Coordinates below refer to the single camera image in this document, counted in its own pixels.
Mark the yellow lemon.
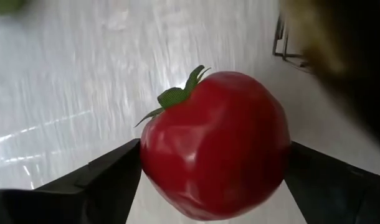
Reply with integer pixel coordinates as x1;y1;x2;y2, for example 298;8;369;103
278;0;380;150

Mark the metal wire basket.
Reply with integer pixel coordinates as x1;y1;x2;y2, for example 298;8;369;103
272;15;311;68

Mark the green lime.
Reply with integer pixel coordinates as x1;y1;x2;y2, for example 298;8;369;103
0;0;26;16

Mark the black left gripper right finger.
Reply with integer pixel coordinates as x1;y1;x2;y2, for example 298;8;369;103
285;141;380;224

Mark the red tomato green calyx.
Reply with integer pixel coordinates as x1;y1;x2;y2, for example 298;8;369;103
134;64;292;222

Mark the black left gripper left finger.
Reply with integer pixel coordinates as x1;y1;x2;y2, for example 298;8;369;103
0;138;143;224

